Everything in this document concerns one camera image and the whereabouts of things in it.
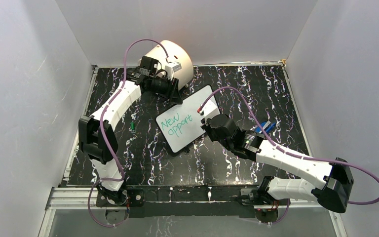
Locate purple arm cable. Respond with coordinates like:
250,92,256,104
198,86,379,225
87,39,171,228

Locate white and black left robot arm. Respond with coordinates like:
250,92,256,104
78,56,193,205

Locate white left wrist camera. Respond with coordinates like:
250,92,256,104
163,57,182,80

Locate blue stapler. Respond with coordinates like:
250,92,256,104
255,121,276,134

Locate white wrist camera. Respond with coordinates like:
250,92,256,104
197,100,220,124
163,57,182,80

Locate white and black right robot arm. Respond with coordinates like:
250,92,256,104
201,114,354,213

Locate cream cylindrical container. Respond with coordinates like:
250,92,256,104
145,40,193,90

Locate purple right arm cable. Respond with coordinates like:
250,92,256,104
198,86,379,225

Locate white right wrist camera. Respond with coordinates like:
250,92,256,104
197,100,220,124

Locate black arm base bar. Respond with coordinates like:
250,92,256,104
96,185,278,220

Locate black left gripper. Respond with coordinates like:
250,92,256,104
150,76,183,105

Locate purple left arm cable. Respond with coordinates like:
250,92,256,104
87,39,171,228

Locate black framed whiteboard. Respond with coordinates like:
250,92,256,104
155,85,213,153

